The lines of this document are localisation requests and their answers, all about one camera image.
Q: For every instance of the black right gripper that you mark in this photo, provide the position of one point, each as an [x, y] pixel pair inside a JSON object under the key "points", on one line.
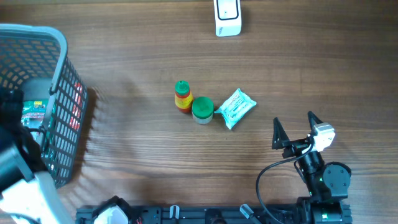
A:
{"points": [[281, 140]]}

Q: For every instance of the teal wet wipes packet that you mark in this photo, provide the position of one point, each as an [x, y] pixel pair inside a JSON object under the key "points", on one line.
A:
{"points": [[235, 107]]}

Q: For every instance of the green lid white jar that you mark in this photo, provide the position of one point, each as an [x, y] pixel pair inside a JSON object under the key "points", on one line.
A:
{"points": [[202, 110]]}

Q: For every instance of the red yellow sauce bottle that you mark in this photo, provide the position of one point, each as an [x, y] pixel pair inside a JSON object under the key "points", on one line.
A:
{"points": [[183, 96]]}

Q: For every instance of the green 3M gloves packet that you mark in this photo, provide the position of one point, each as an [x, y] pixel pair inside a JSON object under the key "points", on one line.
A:
{"points": [[33, 114]]}

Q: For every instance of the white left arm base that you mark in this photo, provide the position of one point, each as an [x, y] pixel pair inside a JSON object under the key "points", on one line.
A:
{"points": [[114, 211]]}

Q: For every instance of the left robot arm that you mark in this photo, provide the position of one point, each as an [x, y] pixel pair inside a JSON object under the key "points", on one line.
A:
{"points": [[28, 193]]}

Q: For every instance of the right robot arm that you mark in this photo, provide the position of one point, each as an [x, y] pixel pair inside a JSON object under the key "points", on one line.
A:
{"points": [[327, 183]]}

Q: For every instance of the white barcode scanner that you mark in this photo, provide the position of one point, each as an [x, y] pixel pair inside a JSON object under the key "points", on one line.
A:
{"points": [[228, 17]]}

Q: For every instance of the grey plastic mesh basket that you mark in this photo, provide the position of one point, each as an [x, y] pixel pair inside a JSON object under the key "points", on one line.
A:
{"points": [[34, 59]]}

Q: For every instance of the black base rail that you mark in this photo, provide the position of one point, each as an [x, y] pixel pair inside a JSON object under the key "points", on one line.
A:
{"points": [[199, 214]]}

